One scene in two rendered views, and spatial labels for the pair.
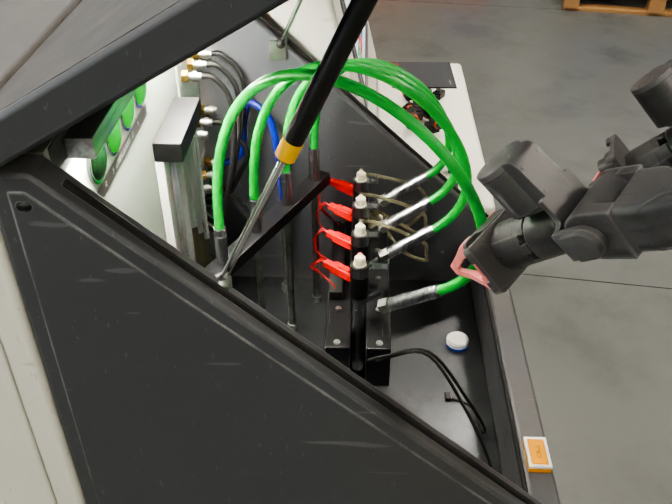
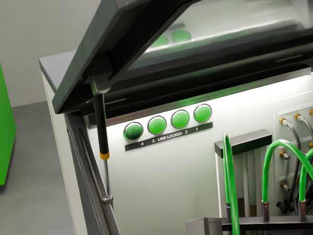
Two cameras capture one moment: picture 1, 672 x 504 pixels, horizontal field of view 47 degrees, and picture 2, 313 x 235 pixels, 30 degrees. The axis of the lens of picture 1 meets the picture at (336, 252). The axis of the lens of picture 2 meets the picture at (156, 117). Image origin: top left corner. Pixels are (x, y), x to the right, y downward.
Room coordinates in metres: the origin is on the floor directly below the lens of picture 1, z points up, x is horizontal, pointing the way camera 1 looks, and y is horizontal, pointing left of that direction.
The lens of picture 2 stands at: (0.35, -0.93, 2.01)
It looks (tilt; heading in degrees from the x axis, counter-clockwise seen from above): 26 degrees down; 71
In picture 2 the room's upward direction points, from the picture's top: 7 degrees counter-clockwise
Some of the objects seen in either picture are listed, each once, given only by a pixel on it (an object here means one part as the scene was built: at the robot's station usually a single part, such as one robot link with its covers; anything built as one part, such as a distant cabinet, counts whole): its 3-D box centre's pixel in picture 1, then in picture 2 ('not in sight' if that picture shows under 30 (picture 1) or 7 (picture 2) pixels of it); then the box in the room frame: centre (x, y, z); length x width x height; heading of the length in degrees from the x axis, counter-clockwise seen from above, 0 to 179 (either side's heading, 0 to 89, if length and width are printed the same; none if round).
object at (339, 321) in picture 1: (358, 311); not in sight; (1.02, -0.04, 0.91); 0.34 x 0.10 x 0.15; 178
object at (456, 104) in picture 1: (426, 127); not in sight; (1.59, -0.21, 0.97); 0.70 x 0.22 x 0.03; 178
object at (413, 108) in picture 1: (426, 104); not in sight; (1.63, -0.21, 1.01); 0.23 x 0.11 x 0.06; 178
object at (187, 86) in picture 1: (201, 120); (298, 149); (1.15, 0.22, 1.20); 0.13 x 0.03 x 0.31; 178
